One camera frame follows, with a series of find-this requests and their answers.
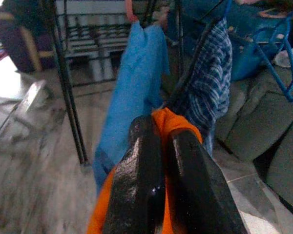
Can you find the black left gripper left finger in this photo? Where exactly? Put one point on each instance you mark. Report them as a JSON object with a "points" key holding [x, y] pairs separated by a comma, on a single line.
{"points": [[136, 182]]}

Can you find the blue plaid shirt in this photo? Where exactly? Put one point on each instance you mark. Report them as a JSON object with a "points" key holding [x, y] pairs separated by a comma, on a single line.
{"points": [[210, 85]]}

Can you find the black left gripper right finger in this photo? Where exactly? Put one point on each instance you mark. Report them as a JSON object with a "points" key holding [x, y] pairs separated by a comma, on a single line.
{"points": [[202, 190]]}

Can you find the crumpled white cloth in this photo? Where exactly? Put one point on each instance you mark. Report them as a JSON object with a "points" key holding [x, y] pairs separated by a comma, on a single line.
{"points": [[283, 58]]}

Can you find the dark green sofa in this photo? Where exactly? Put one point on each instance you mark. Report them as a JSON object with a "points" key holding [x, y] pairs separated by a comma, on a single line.
{"points": [[258, 122]]}

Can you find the black metal drying rack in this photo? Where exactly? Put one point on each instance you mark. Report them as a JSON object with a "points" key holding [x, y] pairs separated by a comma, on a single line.
{"points": [[68, 85]]}

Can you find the pink plastic hanger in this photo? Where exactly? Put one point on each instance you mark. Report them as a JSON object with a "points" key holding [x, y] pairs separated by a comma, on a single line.
{"points": [[271, 14], [130, 12]]}

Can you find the light blue shirt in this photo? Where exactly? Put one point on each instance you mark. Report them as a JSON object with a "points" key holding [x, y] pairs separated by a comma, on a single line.
{"points": [[136, 73]]}

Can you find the orange garment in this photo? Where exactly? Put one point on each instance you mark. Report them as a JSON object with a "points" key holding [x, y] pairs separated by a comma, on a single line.
{"points": [[175, 122]]}

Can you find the grey slatted frame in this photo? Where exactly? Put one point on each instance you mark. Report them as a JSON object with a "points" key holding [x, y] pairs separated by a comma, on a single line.
{"points": [[97, 36]]}

